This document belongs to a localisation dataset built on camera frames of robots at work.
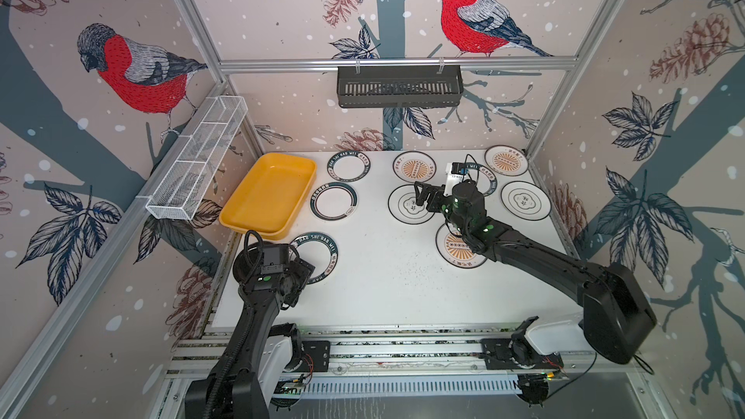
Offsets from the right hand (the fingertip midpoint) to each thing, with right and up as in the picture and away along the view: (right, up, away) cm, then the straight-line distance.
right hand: (424, 187), depth 82 cm
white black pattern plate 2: (+42, -6, +24) cm, 49 cm away
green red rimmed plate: (-31, -6, +24) cm, 40 cm away
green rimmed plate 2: (+29, +2, +31) cm, 42 cm away
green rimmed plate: (-33, -22, +11) cm, 41 cm away
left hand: (-35, -26, +2) cm, 44 cm away
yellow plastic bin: (-56, -4, +25) cm, 61 cm away
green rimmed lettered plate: (-26, +8, +36) cm, 46 cm away
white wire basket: (-63, -1, -11) cm, 64 cm away
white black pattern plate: (-5, -7, +22) cm, 24 cm away
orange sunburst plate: (+1, +8, +35) cm, 36 cm away
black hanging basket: (-6, +37, +22) cm, 43 cm away
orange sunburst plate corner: (+40, +10, +36) cm, 54 cm away
